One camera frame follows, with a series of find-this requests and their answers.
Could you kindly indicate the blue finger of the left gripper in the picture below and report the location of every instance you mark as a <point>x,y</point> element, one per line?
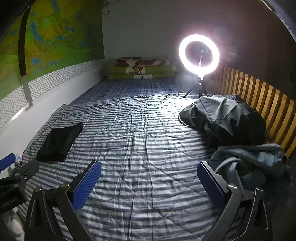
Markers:
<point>7,161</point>

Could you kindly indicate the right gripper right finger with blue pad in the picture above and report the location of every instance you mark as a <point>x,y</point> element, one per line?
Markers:
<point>230,200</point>

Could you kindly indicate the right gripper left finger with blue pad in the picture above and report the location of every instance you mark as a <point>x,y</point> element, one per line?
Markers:
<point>41,220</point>

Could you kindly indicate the dark grey jacket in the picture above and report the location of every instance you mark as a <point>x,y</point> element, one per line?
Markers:
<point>225,121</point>

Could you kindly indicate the folded black garment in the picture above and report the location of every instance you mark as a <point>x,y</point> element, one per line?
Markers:
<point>58,143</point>

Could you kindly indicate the blue-grey crumpled garment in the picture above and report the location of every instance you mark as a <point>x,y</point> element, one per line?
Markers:
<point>249,167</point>

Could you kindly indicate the blue striped bed sheet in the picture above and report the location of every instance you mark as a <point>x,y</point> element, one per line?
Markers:
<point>148,189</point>

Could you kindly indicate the green folded blanket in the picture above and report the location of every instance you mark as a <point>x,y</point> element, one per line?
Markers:
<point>150,72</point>

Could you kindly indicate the red white folded blanket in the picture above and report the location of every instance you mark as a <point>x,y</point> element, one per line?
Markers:
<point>143,61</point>

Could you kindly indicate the wooden slatted bed rail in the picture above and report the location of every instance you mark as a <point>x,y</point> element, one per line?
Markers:
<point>277,110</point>

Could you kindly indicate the green map wall poster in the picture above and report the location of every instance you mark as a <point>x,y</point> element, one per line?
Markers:
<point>59,34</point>

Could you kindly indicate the white ring light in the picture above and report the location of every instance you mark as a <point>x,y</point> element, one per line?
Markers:
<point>195,69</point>

